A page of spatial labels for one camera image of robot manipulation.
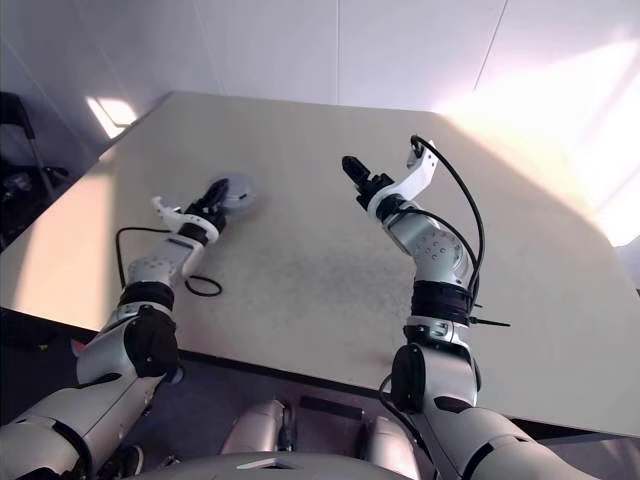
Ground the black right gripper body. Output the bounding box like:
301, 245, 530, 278
355, 172, 394, 207

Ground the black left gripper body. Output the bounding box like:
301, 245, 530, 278
187, 196, 224, 227

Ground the smooth grey motor lid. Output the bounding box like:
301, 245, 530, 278
211, 172, 259, 207

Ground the silver robot left thigh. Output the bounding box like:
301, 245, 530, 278
221, 399, 297, 454

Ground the silver robot thigh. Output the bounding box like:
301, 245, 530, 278
364, 416, 422, 480
221, 399, 297, 454

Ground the black rounded foot shape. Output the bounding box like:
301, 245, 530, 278
111, 444, 147, 479

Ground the silver robot right thigh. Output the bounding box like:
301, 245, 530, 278
364, 416, 422, 480

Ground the grey robot torso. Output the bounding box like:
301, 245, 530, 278
163, 451, 401, 480

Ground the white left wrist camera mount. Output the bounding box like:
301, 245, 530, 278
151, 195, 220, 247

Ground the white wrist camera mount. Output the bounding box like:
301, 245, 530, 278
364, 138, 437, 222
151, 195, 220, 247

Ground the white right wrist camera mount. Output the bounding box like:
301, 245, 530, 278
364, 138, 437, 222

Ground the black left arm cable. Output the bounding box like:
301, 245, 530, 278
115, 226, 223, 297

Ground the black cable tie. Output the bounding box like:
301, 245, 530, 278
466, 314, 513, 330

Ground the black metal frame stand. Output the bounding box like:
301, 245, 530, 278
0, 91, 72, 252

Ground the black bracket under table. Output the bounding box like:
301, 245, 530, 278
299, 394, 364, 420

